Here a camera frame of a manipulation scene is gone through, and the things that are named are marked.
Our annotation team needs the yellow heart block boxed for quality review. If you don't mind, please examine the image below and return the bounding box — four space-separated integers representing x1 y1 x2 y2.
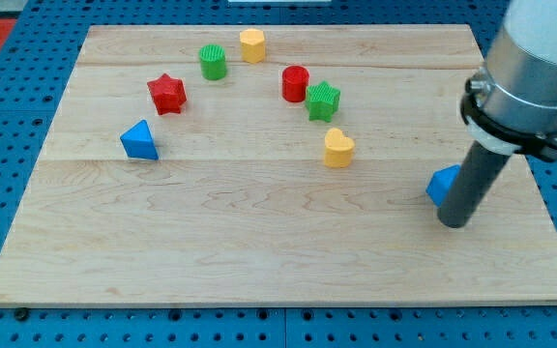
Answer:
323 128 355 168

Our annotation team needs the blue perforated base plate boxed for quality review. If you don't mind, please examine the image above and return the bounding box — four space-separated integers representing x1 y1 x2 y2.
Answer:
0 0 557 347

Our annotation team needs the green cylinder block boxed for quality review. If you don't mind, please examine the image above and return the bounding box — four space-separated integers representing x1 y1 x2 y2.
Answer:
198 43 227 80

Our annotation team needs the light wooden board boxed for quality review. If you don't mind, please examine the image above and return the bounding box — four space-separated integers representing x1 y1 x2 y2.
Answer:
0 25 557 308

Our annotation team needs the blue cube block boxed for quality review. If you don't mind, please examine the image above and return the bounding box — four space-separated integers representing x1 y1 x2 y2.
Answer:
425 164 460 207

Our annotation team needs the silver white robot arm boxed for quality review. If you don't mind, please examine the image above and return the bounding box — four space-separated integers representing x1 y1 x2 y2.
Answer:
460 0 557 162

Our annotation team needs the red star block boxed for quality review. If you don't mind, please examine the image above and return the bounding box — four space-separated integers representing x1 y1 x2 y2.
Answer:
147 73 187 115

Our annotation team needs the red cylinder block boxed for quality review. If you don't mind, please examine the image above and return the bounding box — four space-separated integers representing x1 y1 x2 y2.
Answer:
281 66 309 102

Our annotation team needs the green star block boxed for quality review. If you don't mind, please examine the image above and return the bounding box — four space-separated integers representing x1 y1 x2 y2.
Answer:
305 81 340 123

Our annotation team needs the yellow hexagon block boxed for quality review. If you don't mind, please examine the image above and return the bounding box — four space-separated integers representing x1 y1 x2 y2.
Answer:
239 28 266 64

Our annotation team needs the blue triangle block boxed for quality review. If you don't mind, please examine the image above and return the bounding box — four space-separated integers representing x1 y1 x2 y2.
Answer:
120 120 159 160

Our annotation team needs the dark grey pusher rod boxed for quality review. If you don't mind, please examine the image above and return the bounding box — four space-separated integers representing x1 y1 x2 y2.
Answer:
437 141 510 228

